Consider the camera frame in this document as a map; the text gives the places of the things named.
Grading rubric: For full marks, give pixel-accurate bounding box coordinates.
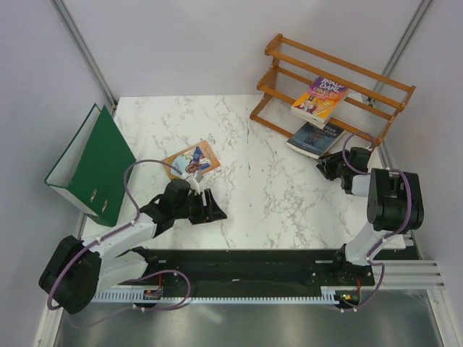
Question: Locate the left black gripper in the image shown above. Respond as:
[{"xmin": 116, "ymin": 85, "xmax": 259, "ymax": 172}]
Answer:
[{"xmin": 174, "ymin": 189, "xmax": 226, "ymax": 224}]

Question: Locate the dark blue Nineteen Eighty-Four book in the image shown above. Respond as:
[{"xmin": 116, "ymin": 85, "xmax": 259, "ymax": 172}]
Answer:
[{"xmin": 286, "ymin": 122, "xmax": 346, "ymax": 159}]

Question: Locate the tan illustrated book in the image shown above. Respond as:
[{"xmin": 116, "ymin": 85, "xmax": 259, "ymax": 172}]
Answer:
[{"xmin": 163, "ymin": 140, "xmax": 220, "ymax": 179}]

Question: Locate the purple orange Roald Dahl book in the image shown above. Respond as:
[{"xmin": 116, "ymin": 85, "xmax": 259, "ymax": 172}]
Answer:
[{"xmin": 291, "ymin": 76, "xmax": 349, "ymax": 118}]

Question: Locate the green lever arch file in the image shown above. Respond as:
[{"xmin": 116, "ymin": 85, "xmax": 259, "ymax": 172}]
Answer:
[{"xmin": 45, "ymin": 105, "xmax": 136, "ymax": 227}]

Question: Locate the red Treehouse book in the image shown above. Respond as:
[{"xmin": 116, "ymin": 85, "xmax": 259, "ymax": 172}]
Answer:
[{"xmin": 291, "ymin": 108, "xmax": 331, "ymax": 129}]

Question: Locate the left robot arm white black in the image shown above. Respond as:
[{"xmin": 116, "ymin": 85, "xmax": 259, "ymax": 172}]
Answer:
[{"xmin": 38, "ymin": 179, "xmax": 227, "ymax": 314}]

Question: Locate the orange wooden shelf rack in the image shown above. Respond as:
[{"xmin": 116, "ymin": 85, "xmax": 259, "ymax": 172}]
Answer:
[{"xmin": 250, "ymin": 33, "xmax": 415, "ymax": 147}]

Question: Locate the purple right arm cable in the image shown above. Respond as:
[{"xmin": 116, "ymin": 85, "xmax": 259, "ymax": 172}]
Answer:
[{"xmin": 341, "ymin": 131, "xmax": 415, "ymax": 314}]

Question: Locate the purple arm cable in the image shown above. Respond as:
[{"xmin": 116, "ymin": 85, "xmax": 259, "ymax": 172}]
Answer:
[
  {"xmin": 46, "ymin": 160, "xmax": 192, "ymax": 328},
  {"xmin": 341, "ymin": 131, "xmax": 415, "ymax": 314}
]

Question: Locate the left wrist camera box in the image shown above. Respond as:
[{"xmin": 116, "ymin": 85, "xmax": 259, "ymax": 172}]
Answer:
[{"xmin": 186, "ymin": 172, "xmax": 203, "ymax": 194}]

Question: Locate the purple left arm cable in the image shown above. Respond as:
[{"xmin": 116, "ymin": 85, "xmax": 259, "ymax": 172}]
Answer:
[{"xmin": 46, "ymin": 160, "xmax": 192, "ymax": 328}]

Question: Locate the white slotted cable duct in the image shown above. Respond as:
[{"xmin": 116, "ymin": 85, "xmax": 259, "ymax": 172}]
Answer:
[{"xmin": 91, "ymin": 286, "xmax": 339, "ymax": 304}]

